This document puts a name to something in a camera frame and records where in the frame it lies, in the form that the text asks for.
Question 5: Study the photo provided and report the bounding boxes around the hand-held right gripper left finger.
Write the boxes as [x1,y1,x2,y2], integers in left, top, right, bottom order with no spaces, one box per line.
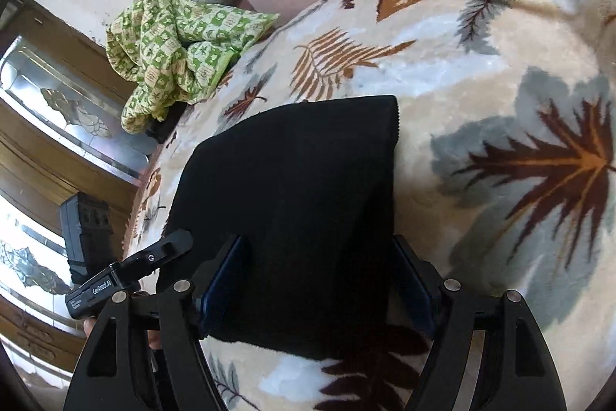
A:
[62,235,252,411]

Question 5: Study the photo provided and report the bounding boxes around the black pants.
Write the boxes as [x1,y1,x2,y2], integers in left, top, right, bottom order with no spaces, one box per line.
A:
[156,96,401,361]

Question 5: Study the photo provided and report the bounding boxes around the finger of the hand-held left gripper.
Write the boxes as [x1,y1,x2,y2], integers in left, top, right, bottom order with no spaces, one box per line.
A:
[118,228,194,284]

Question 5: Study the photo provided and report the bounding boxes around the leaf print blanket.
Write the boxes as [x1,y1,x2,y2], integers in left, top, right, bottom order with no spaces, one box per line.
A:
[122,0,616,411]

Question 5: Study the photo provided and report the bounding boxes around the person's left hand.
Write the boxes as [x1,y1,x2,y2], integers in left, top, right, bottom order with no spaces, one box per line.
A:
[83,317,163,351]

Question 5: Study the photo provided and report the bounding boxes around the green patterned cloth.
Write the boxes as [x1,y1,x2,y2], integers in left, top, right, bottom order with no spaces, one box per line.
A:
[106,0,281,135]

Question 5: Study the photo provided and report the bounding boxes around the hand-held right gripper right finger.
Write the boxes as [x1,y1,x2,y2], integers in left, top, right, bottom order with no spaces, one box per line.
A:
[392,235,569,411]

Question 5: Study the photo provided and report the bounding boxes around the wooden wardrobe with mirrored panels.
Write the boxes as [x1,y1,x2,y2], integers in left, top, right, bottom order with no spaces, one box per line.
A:
[0,0,162,393]

